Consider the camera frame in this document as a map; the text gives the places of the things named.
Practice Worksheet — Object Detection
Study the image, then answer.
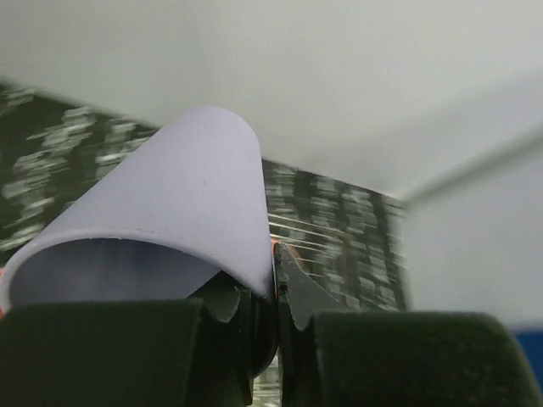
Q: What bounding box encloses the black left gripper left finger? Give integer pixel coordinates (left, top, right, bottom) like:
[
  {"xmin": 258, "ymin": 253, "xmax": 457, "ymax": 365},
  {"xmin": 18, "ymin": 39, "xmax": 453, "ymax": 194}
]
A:
[{"xmin": 1, "ymin": 274, "xmax": 254, "ymax": 406}]

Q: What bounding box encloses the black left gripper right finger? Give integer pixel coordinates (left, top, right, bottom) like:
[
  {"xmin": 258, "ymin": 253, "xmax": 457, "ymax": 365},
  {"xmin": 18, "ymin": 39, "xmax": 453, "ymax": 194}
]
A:
[{"xmin": 274, "ymin": 244, "xmax": 542, "ymax": 406}]

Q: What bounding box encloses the lavender plastic cup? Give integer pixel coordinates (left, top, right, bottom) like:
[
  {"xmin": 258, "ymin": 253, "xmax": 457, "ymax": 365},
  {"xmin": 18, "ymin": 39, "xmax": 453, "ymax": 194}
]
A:
[{"xmin": 0, "ymin": 104, "xmax": 279, "ymax": 378}]

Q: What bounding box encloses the chrome wire dish rack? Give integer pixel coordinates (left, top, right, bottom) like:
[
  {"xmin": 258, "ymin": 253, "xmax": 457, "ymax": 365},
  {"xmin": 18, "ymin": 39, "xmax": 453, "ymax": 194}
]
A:
[{"xmin": 266, "ymin": 211, "xmax": 408, "ymax": 306}]

